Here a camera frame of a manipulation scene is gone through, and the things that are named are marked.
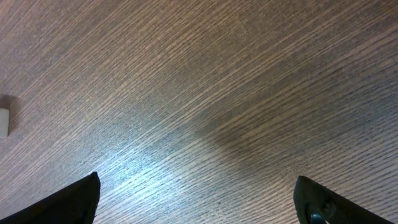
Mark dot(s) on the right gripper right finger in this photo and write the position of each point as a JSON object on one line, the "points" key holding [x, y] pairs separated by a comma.
{"points": [[315, 203]]}

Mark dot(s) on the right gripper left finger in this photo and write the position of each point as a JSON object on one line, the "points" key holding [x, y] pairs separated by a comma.
{"points": [[74, 204]]}

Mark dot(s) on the blue block far right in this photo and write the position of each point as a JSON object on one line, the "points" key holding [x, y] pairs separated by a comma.
{"points": [[4, 122]]}

